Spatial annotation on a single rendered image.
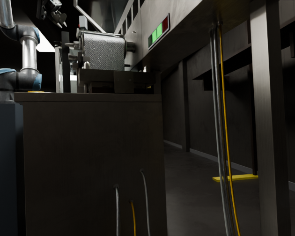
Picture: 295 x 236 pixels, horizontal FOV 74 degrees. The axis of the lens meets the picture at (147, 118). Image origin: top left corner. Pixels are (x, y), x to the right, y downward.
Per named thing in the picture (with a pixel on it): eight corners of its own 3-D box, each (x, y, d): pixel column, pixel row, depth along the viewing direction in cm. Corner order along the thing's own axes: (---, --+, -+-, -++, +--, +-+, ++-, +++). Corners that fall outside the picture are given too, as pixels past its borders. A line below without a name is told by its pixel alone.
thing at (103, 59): (85, 79, 114) (84, 48, 115) (124, 81, 123) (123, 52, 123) (85, 79, 114) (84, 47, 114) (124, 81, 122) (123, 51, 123)
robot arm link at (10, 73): (-5, 91, 128) (-6, 70, 128) (19, 92, 134) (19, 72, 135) (-9, 88, 117) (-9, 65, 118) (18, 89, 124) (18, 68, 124)
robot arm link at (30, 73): (17, 93, 131) (17, 32, 150) (42, 94, 139) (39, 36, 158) (15, 83, 122) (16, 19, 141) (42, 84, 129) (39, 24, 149)
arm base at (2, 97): (-16, 104, 117) (-16, 88, 117) (-1, 106, 131) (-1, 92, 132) (12, 104, 119) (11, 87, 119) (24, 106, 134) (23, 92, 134)
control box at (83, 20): (80, 30, 177) (79, 19, 177) (87, 30, 177) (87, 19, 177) (77, 26, 170) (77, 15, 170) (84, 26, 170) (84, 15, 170)
